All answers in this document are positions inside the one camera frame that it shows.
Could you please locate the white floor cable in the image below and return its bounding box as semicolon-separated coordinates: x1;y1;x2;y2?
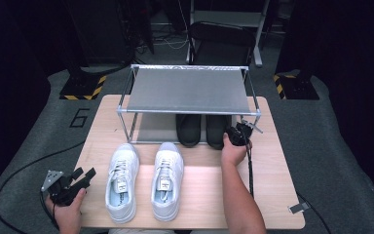
154;30;189;51

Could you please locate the white metal desk frame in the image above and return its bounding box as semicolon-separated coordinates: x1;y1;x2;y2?
185;0;271;67

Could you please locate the person's left hand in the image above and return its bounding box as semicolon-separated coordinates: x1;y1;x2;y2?
44;187;88;234

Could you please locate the black chair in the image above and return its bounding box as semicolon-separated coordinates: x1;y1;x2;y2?
187;20;257;67

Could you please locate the grey tape strip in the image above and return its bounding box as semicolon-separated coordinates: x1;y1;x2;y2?
287;202;310;215

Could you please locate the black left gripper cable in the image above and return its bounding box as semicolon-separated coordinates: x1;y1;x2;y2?
0;139;87;234

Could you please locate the yellow-black striped stand base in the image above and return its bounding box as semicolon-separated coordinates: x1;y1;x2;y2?
58;75;107;101
272;73;320;100

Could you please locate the white sneaker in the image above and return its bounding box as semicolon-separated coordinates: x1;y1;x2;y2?
104;142;140;224
150;141;185;223

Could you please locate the person's right hand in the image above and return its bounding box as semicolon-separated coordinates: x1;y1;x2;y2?
220;132;252;168

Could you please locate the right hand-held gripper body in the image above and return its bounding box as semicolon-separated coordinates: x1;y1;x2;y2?
226;119;263;146

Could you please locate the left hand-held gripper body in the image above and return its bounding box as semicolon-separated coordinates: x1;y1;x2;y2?
40;170;91;207

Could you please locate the grey metal shoe rack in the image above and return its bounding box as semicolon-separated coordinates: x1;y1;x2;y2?
116;63;262;146

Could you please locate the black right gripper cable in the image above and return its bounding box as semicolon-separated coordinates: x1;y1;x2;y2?
243;130;332;234

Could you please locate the black flip-flop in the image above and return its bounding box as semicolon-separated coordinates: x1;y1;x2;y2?
175;114;203;148
206;114;232;150

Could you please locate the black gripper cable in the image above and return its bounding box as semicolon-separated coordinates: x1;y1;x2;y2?
243;130;332;234
0;139;87;234

